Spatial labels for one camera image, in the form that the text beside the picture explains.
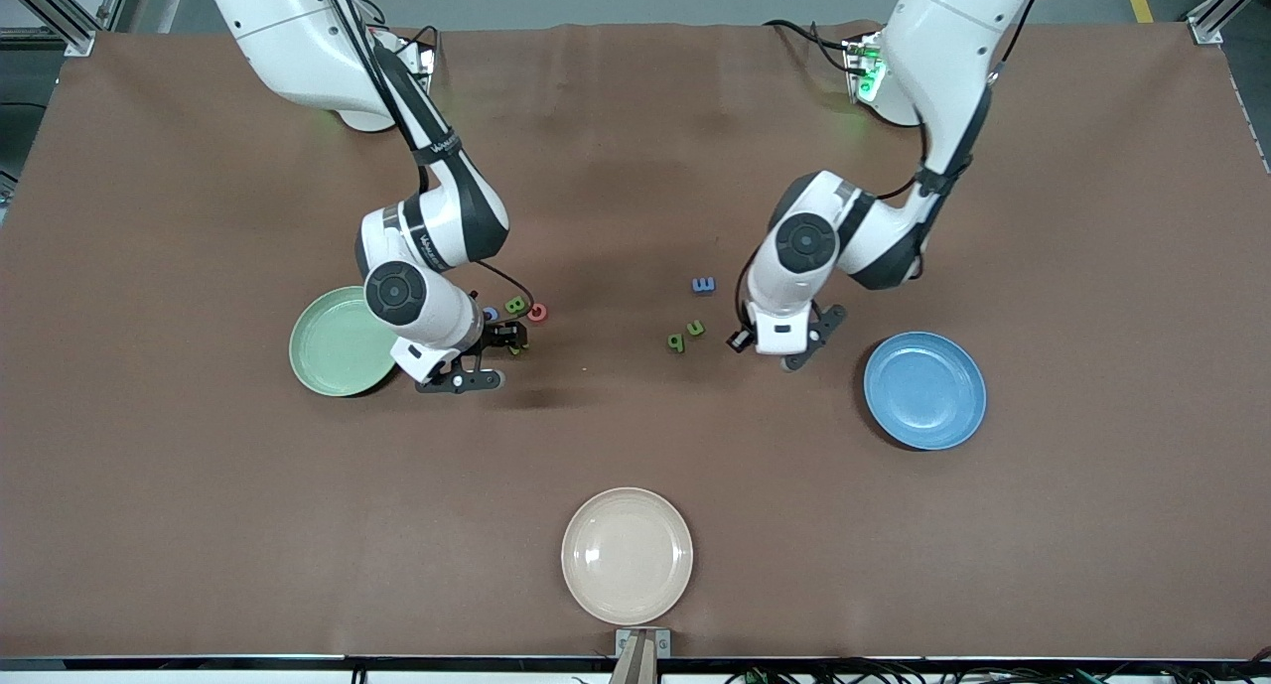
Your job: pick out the green letter B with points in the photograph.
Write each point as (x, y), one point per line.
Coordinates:
(676, 344)
(514, 306)

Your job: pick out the pink letter Q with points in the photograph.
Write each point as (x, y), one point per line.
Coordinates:
(543, 319)

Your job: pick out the blue letter m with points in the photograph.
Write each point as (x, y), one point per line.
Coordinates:
(703, 284)

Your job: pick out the silver arm base connector box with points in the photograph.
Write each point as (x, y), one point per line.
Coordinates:
(862, 68)

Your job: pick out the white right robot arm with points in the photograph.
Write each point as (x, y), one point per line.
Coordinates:
(298, 49)

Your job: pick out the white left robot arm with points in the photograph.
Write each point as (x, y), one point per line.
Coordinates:
(943, 49)

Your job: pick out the blue plate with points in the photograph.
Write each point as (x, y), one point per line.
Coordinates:
(924, 390)

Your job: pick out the light green plate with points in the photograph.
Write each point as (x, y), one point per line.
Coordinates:
(333, 351)

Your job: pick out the beige plate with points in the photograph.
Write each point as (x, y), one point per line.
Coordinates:
(627, 556)

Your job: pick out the brown table cover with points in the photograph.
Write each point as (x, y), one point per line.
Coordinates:
(635, 118)

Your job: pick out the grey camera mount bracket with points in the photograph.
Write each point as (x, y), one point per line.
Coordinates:
(642, 644)

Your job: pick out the black table edge rail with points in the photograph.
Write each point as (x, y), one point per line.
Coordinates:
(894, 661)

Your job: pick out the aluminium frame profile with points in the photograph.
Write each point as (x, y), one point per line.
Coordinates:
(1206, 31)
(50, 4)

